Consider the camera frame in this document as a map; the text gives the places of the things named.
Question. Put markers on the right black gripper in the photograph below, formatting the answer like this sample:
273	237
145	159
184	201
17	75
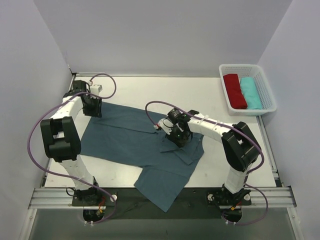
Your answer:
180	139

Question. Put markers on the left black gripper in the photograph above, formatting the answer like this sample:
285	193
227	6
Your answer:
92	110

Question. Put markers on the blue-grey t shirt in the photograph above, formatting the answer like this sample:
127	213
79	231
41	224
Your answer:
125	135

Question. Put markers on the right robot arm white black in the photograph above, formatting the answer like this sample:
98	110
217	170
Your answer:
240	146

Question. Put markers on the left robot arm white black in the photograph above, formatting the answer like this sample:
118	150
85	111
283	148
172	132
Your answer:
62	142

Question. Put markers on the red rolled t shirt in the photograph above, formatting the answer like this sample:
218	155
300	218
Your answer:
234	92

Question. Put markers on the white plastic basket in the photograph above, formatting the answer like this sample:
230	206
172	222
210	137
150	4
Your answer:
262	85

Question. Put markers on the teal rolled t shirt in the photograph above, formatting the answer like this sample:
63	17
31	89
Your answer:
250	93

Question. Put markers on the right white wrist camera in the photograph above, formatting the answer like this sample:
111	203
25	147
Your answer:
164	124

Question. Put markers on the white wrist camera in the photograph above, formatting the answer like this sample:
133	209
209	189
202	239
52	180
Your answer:
95	88
164	124

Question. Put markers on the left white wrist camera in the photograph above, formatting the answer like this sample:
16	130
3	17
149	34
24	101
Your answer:
95	88

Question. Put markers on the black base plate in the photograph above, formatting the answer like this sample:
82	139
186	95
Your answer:
127	203

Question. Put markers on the aluminium rail frame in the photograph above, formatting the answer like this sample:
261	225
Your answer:
204	94

